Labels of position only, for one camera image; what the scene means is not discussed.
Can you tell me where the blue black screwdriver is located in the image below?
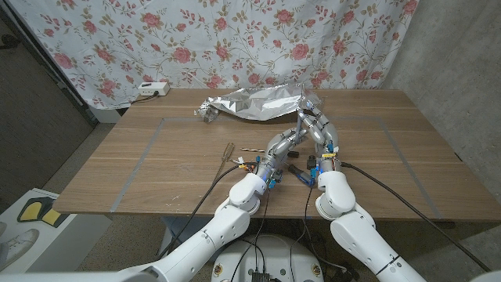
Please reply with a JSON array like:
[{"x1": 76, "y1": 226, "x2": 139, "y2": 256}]
[{"x1": 287, "y1": 163, "x2": 316, "y2": 188}]

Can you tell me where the black power adapter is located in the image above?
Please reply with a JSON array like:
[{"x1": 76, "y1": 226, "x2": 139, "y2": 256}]
[{"x1": 330, "y1": 261, "x2": 361, "y2": 282}]

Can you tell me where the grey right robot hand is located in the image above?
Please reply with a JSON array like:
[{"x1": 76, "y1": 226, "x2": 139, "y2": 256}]
[{"x1": 297, "y1": 104, "x2": 341, "y2": 161}]

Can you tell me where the aluminum foil sheet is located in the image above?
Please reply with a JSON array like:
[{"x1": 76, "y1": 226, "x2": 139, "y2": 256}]
[{"x1": 194, "y1": 82, "x2": 324, "y2": 121}]

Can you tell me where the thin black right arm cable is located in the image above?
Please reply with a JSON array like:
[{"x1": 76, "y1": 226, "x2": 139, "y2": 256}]
[{"x1": 290, "y1": 186, "x2": 314, "y2": 282}]

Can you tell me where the grey-blue round stool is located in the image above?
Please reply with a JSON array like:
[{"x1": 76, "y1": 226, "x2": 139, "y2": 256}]
[{"x1": 162, "y1": 216, "x2": 220, "y2": 251}]

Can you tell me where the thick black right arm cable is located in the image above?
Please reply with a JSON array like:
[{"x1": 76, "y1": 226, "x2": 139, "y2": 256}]
[{"x1": 340, "y1": 161, "x2": 492, "y2": 273}]

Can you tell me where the white power strip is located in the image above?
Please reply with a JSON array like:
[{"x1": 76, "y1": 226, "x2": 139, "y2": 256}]
[{"x1": 137, "y1": 81, "x2": 171, "y2": 97}]

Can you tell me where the grey table leg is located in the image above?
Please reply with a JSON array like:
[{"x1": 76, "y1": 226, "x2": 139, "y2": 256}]
[{"x1": 157, "y1": 225, "x2": 175, "y2": 258}]

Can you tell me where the floral backdrop cloth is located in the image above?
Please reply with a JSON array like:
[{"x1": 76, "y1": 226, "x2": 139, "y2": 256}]
[{"x1": 7, "y1": 0, "x2": 420, "y2": 110}]

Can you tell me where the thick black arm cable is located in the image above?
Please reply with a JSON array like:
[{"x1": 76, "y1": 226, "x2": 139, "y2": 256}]
[
  {"x1": 340, "y1": 161, "x2": 492, "y2": 273},
  {"x1": 156, "y1": 162, "x2": 259, "y2": 260}
]

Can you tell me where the black power strip cord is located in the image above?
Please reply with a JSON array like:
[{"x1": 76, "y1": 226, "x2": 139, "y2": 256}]
[{"x1": 131, "y1": 92, "x2": 160, "y2": 105}]

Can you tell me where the white floor mat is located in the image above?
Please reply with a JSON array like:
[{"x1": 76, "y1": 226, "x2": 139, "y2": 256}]
[{"x1": 0, "y1": 187, "x2": 113, "y2": 275}]

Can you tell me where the black backdrop stand pole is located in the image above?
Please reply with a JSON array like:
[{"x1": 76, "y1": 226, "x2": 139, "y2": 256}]
[{"x1": 0, "y1": 5, "x2": 99, "y2": 126}]

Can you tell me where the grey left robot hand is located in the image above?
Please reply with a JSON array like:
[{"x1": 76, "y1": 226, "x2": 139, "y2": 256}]
[{"x1": 256, "y1": 125, "x2": 310, "y2": 180}]

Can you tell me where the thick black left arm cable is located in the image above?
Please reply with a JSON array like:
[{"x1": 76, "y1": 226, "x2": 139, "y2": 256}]
[{"x1": 156, "y1": 162, "x2": 259, "y2": 260}]

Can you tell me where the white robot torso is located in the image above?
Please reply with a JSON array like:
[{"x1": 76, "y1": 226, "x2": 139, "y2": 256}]
[{"x1": 211, "y1": 233, "x2": 325, "y2": 282}]

